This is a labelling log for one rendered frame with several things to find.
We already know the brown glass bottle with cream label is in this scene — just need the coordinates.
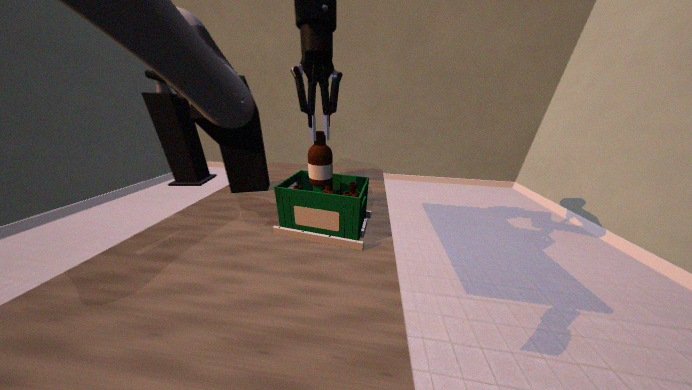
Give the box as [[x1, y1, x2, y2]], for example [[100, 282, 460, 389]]
[[308, 131, 333, 186]]

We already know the green plastic crate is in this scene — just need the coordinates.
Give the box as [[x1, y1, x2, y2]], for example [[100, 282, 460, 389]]
[[274, 170, 369, 241]]

